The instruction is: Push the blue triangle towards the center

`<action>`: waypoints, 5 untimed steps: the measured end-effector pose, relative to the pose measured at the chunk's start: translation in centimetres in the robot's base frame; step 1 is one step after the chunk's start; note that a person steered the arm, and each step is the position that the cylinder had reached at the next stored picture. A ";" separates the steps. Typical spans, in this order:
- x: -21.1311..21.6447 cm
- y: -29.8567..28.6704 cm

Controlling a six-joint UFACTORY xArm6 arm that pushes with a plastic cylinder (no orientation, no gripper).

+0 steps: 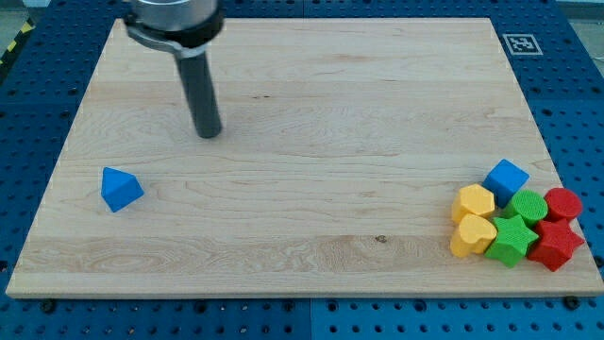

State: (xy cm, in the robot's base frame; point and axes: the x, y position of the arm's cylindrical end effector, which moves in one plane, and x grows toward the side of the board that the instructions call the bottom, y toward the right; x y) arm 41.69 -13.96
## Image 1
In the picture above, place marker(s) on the blue triangle block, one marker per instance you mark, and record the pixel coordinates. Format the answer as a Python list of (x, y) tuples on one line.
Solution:
[(119, 188)]

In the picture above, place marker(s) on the wooden board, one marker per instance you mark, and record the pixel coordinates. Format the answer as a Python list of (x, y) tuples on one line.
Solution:
[(344, 143)]

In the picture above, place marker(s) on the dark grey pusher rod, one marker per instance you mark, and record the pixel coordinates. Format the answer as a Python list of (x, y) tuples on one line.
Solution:
[(198, 87)]

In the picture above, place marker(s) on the yellow hexagon block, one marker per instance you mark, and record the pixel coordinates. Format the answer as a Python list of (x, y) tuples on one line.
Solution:
[(472, 199)]

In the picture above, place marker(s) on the yellow heart block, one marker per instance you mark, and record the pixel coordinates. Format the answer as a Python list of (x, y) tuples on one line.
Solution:
[(473, 235)]

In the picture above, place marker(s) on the blue cube block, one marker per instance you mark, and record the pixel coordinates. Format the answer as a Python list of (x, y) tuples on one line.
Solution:
[(504, 180)]

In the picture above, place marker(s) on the green star block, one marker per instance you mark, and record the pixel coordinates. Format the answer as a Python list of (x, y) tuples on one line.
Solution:
[(512, 241)]

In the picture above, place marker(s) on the green cylinder block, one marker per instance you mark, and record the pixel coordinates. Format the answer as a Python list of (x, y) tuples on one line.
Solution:
[(527, 204)]

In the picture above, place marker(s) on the white fiducial marker tag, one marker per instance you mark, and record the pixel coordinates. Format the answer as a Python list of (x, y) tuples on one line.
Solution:
[(520, 44)]

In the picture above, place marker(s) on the red cylinder block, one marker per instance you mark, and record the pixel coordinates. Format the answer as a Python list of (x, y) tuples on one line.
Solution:
[(562, 204)]

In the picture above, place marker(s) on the red star block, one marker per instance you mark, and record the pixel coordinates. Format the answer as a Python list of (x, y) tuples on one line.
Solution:
[(556, 244)]

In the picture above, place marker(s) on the yellow black hazard tape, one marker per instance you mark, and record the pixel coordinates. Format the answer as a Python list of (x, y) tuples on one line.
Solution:
[(15, 47)]

